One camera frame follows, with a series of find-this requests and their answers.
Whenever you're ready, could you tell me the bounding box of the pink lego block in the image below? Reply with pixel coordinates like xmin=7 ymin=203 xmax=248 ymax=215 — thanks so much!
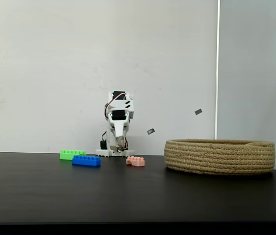
xmin=125 ymin=156 xmax=145 ymax=167

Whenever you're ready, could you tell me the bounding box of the blue lego block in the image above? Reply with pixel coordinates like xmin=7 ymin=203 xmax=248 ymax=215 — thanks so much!
xmin=72 ymin=155 xmax=102 ymax=167

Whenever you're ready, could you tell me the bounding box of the green lego block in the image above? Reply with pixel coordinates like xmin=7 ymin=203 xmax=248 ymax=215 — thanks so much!
xmin=59 ymin=149 xmax=87 ymax=161

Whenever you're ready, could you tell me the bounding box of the red black servo cable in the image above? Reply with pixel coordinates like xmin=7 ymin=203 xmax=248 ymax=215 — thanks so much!
xmin=103 ymin=94 xmax=116 ymax=118

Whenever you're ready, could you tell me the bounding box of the woven rope basket tray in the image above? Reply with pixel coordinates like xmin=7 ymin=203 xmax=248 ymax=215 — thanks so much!
xmin=164 ymin=139 xmax=276 ymax=176

